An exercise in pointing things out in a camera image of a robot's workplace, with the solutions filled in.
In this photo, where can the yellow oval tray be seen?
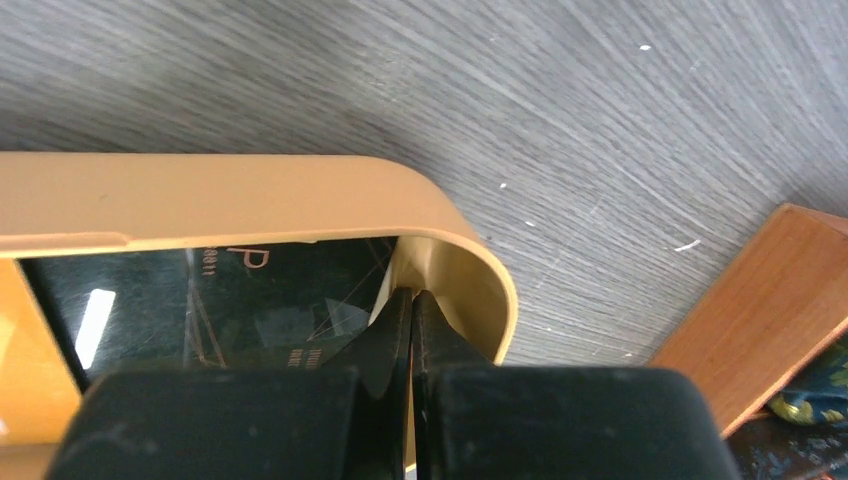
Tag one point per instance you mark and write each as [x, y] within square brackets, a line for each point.
[56, 204]

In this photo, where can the credit card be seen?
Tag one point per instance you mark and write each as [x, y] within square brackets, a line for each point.
[211, 308]

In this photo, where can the orange compartment organizer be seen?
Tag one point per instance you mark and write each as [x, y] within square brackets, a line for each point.
[777, 305]

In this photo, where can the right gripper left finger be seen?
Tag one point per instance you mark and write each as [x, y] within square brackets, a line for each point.
[345, 419]

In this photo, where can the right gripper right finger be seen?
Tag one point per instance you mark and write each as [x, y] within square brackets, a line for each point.
[477, 420]

